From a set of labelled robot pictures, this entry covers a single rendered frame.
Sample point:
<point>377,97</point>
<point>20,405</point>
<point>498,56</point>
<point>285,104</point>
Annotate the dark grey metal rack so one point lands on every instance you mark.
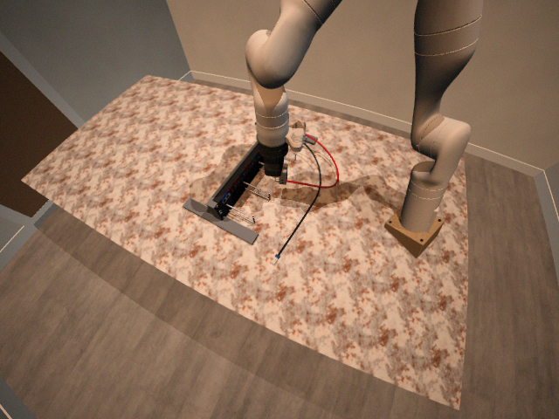
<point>228,194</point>

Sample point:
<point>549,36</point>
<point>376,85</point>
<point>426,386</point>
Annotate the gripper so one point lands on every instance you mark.
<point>273,146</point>

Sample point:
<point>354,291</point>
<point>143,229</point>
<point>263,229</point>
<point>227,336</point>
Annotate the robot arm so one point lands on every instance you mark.
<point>445,38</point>

